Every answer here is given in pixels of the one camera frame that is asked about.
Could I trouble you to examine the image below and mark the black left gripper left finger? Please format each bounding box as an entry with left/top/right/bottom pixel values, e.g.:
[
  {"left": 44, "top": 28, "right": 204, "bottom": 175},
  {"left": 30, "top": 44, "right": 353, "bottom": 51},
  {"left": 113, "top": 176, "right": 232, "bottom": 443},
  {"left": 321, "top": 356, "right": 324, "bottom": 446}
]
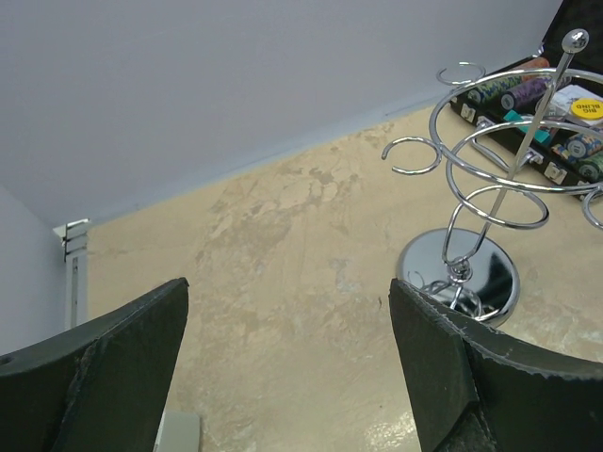
[{"left": 1, "top": 278, "right": 188, "bottom": 451}]

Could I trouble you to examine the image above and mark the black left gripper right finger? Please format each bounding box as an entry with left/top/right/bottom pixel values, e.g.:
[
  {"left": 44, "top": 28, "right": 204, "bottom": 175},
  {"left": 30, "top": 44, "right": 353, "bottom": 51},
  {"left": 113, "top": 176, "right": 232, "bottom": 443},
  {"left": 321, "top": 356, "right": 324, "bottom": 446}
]
[{"left": 389, "top": 279, "right": 602, "bottom": 451}]

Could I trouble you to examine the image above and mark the chrome wine glass rack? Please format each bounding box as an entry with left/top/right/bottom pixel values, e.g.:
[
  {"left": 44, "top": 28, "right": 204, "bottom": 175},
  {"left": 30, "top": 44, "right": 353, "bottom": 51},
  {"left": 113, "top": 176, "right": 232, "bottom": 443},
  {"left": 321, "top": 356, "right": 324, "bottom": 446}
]
[{"left": 381, "top": 28, "right": 602, "bottom": 327}]

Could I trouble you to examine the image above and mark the white plastic stand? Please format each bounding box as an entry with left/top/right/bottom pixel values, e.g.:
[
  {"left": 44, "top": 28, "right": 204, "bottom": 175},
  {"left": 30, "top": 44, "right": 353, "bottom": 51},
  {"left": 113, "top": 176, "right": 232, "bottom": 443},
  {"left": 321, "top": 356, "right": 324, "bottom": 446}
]
[{"left": 153, "top": 411, "right": 202, "bottom": 452}]

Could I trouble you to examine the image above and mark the black poker chip case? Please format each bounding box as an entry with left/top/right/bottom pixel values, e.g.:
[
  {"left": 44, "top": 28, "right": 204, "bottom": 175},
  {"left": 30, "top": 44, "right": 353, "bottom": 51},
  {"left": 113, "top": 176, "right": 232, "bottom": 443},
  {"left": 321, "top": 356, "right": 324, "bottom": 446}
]
[{"left": 449, "top": 1, "right": 602, "bottom": 201}]

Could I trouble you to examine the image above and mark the white card deck yellow sticker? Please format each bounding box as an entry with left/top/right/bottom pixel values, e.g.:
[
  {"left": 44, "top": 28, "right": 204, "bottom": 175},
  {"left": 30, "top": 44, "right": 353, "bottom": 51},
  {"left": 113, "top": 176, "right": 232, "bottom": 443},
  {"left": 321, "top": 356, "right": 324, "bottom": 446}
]
[{"left": 549, "top": 85, "right": 602, "bottom": 127}]

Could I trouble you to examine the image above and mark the aluminium rail frame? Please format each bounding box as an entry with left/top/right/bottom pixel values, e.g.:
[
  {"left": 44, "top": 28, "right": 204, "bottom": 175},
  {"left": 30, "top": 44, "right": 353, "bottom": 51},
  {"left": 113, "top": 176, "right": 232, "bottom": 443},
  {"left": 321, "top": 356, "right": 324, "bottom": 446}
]
[{"left": 54, "top": 218, "right": 90, "bottom": 330}]

